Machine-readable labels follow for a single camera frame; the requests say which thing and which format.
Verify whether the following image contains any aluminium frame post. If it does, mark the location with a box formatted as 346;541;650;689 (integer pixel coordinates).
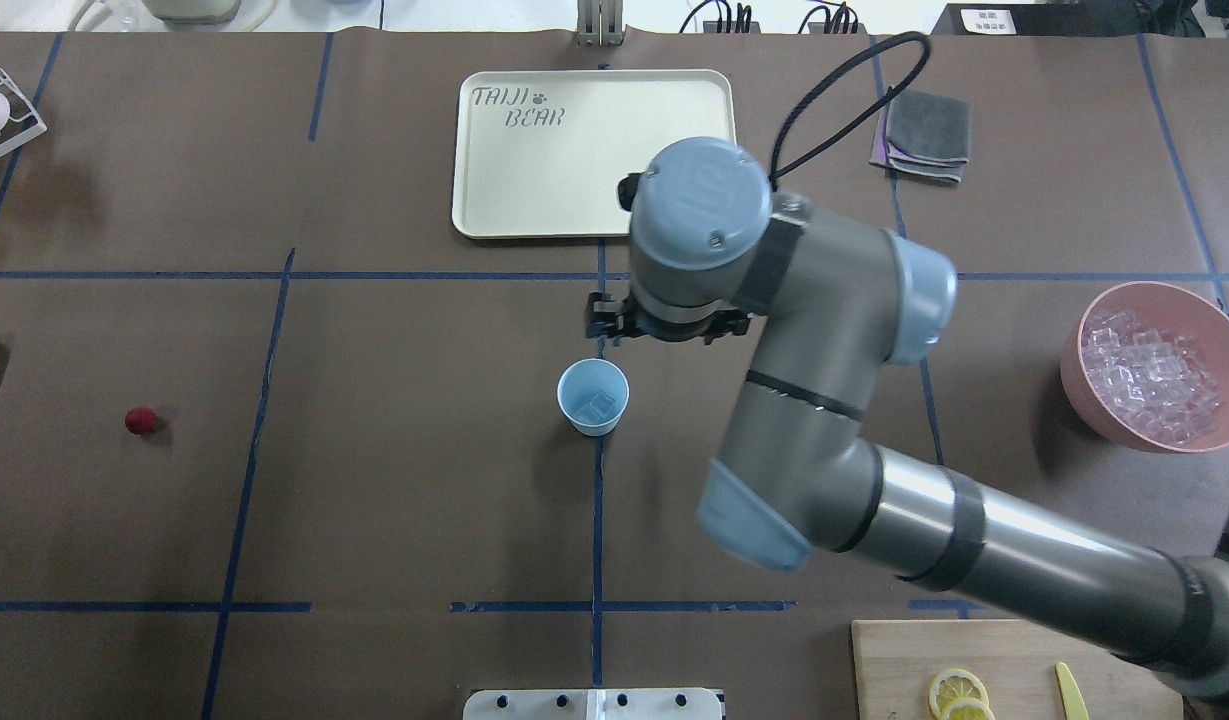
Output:
576;0;626;47

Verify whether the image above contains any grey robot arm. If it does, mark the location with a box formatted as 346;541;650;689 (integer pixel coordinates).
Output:
586;138;1229;708

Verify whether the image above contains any red strawberry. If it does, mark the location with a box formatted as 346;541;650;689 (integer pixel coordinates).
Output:
124;407;161;437

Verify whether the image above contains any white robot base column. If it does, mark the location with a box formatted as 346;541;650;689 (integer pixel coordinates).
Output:
462;687;728;719

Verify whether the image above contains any pink bowl of ice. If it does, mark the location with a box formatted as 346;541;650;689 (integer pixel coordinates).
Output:
1059;281;1229;455

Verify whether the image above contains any lemon slices row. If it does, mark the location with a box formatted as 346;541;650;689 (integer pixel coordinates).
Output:
928;667;995;719

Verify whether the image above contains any yellow plastic knife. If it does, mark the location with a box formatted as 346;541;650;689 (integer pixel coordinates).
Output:
1054;662;1090;720

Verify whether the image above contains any light blue plastic cup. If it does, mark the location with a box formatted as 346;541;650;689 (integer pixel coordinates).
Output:
556;358;630;437

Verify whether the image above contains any wooden cutting board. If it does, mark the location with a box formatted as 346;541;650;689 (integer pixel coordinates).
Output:
850;619;1185;719

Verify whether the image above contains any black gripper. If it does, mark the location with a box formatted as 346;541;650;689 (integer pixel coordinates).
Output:
586;292;755;345

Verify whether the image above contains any clear ice cube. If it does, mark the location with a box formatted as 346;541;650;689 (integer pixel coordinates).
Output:
570;401;601;425
587;392;619;423

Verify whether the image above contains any cream bear serving tray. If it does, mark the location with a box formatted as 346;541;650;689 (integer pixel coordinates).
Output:
451;69;736;240

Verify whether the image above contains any grey folded cloth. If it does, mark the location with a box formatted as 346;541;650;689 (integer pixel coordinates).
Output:
869;88;972;184

